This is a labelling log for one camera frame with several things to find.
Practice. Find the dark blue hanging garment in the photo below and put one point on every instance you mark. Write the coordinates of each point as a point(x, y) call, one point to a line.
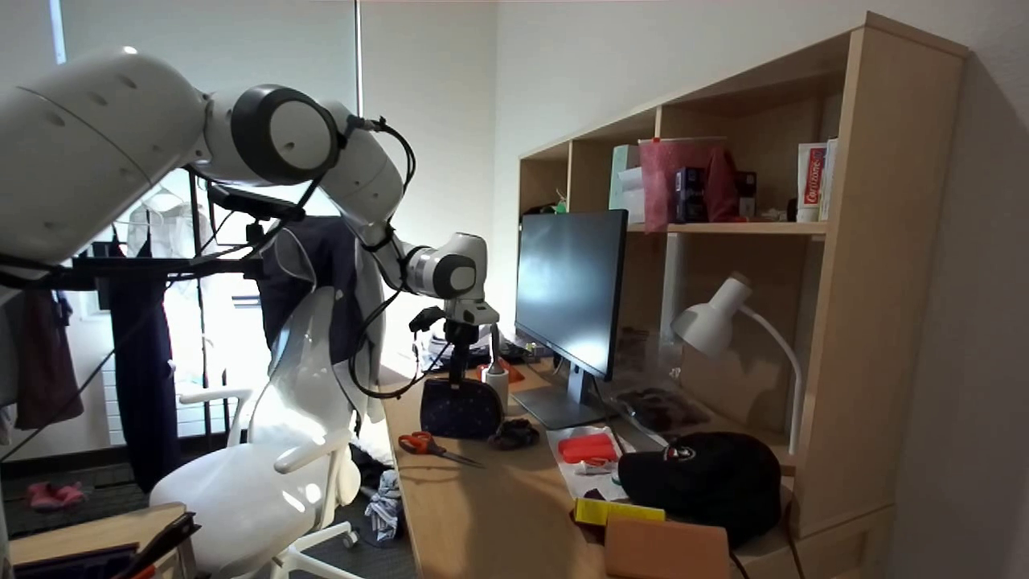
point(142, 378)

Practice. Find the orange-handled scissors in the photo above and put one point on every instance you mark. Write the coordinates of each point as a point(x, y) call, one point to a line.
point(423, 443)

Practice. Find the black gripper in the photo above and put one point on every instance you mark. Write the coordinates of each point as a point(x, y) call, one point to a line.
point(452, 348)

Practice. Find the black cap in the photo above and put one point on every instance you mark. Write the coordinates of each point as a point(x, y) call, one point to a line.
point(712, 479)

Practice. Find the dark scrunchie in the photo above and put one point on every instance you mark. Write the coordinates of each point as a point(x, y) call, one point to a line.
point(513, 437)

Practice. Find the clothes drying rack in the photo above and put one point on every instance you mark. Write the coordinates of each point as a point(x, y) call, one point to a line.
point(105, 271)

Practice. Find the white office chair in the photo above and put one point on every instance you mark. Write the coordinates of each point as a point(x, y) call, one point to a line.
point(284, 470)

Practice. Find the white desk lamp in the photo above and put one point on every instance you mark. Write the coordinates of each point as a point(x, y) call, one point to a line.
point(712, 323)

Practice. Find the yellow and white box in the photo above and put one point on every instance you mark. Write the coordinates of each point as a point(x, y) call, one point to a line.
point(601, 512)

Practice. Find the wooden shelf unit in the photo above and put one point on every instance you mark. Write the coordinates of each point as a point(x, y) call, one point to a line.
point(846, 293)

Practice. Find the white packet with red items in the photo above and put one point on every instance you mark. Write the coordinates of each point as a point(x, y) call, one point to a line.
point(585, 461)

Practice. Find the black computer monitor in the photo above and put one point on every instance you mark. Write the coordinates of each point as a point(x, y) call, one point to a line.
point(568, 305)

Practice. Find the dark blue star-patterned bag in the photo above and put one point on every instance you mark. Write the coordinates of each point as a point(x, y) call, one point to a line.
point(460, 409)

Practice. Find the brown cardboard box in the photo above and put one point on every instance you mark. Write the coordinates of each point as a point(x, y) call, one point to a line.
point(663, 553)

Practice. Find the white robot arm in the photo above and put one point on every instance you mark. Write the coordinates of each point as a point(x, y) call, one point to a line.
point(89, 140)

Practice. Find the white red box on shelf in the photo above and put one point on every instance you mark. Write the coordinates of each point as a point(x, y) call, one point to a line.
point(813, 179)

